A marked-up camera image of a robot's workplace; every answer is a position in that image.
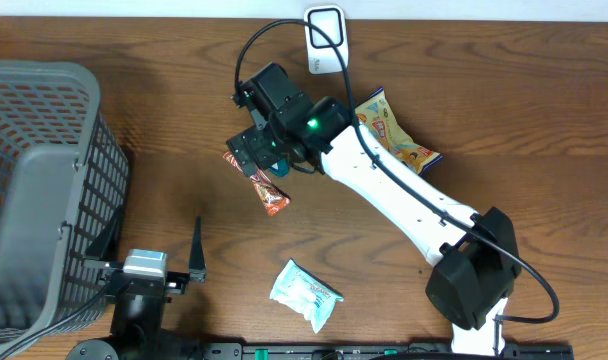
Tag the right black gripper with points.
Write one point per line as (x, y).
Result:
(260, 155)

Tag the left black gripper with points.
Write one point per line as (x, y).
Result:
(178, 283)

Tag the blue mouthwash bottle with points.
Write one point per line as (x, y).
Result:
(280, 168)

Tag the red chocolate bar wrapper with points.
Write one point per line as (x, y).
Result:
(273, 199)

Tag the yellow snack bag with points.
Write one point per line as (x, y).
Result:
(376, 113)

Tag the light blue tissue packet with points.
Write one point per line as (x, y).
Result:
(303, 293)

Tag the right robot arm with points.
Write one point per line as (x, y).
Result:
(472, 255)

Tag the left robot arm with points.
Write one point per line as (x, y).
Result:
(136, 333)

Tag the white barcode scanner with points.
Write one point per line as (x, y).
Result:
(331, 20)

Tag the grey plastic shopping basket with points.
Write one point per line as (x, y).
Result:
(62, 175)

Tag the black mounting rail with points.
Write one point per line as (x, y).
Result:
(237, 351)

